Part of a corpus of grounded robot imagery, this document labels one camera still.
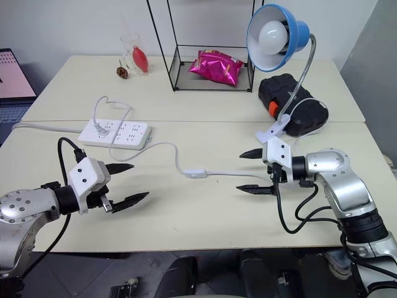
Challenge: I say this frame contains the thick white power strip cable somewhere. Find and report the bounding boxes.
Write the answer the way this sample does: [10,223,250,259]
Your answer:
[11,122,83,135]

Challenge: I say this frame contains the small black wheeled base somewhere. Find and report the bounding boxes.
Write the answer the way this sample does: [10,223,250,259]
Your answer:
[109,277,141,298]

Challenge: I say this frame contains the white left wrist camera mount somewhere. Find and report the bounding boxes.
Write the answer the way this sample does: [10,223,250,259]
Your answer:
[67,157,112,215]

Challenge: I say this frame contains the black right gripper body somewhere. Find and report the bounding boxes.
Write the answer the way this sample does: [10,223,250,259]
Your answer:
[265,163,286,196]

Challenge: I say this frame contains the clear drinking glass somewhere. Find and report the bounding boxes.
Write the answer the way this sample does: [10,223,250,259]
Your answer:
[120,33,153,77]

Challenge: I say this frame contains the white round light bulb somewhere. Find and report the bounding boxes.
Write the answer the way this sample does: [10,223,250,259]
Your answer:
[258,20,288,56]

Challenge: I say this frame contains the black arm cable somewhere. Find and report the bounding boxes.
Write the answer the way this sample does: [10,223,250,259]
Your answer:
[18,137,88,280]
[272,181,378,271]

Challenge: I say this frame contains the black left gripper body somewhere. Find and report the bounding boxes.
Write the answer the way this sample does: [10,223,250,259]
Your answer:
[87,184,115,215]

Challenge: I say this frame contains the blue gooseneck clip desk lamp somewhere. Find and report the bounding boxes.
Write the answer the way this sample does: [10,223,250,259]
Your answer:
[246,3,319,144]

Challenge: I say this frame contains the black wire frame shelf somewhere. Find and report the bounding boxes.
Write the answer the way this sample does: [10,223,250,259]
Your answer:
[146,0,264,93]

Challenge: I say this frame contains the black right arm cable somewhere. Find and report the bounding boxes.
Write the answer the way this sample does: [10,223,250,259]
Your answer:
[272,181,378,271]

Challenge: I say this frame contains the dark rounded shape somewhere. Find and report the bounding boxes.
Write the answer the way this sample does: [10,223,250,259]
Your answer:
[238,248,282,298]
[163,256,200,298]

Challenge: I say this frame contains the laptop with pink screen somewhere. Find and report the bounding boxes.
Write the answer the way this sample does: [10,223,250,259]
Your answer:
[0,48,38,125]

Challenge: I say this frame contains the black tool case orange latch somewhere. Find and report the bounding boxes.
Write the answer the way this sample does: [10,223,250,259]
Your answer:
[258,73,330,138]

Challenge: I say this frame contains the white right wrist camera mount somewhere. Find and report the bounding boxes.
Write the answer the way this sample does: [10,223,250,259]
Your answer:
[262,138,294,183]

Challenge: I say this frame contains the clear thin straw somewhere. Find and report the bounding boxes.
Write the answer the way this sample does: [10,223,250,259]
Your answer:
[122,12,135,47]

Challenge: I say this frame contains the white power strip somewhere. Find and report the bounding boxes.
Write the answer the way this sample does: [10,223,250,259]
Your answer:
[77,119,153,150]

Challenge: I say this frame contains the grey sneaker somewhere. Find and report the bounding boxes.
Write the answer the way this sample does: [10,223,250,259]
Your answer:
[324,250,353,277]

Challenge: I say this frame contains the red teardrop-shaped object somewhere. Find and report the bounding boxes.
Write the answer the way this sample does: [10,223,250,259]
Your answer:
[132,45,150,74]

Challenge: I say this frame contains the white cable with switch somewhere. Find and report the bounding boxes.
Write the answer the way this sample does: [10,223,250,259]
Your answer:
[92,96,328,181]

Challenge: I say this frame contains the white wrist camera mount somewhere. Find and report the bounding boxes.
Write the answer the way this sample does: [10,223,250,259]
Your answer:
[67,157,112,215]
[262,138,294,183]

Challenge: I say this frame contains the white plug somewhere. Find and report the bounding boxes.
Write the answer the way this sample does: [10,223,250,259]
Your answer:
[92,121,109,140]

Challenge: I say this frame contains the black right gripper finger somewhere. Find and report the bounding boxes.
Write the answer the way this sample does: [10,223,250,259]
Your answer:
[239,148,265,161]
[235,183,277,197]

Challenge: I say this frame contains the pink foil snack bag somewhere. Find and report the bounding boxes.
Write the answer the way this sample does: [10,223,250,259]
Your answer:
[188,49,245,86]

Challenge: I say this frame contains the white inline cord switch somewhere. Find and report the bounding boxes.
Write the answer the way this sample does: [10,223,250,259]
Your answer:
[182,168,208,180]

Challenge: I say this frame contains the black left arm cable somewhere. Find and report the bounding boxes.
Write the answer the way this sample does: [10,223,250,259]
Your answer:
[18,137,88,280]

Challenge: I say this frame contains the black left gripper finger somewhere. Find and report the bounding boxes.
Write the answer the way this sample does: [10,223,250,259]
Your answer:
[105,162,135,176]
[110,191,151,215]

